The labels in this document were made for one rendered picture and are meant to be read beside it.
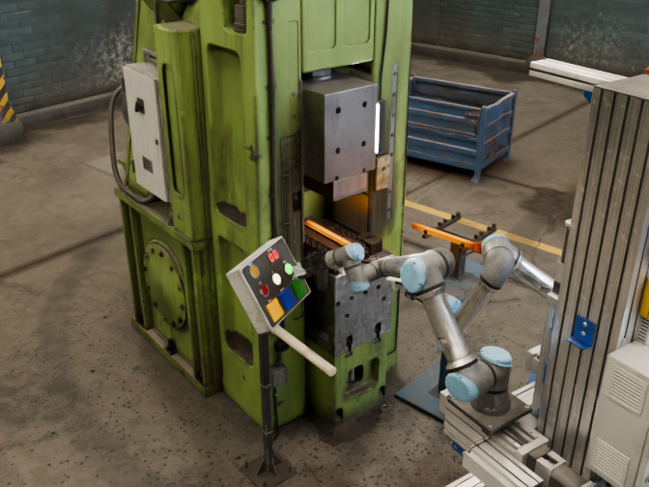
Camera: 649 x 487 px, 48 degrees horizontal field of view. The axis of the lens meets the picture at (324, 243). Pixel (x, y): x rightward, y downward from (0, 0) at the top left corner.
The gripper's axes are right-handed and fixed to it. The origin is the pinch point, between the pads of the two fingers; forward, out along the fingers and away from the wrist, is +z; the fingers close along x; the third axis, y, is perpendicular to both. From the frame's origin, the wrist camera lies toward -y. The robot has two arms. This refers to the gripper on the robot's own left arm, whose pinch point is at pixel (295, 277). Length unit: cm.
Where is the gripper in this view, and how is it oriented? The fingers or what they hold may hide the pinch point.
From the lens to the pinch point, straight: 313.4
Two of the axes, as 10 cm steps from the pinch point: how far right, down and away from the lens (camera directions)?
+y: -4.5, -8.7, -1.9
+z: -7.7, 2.7, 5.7
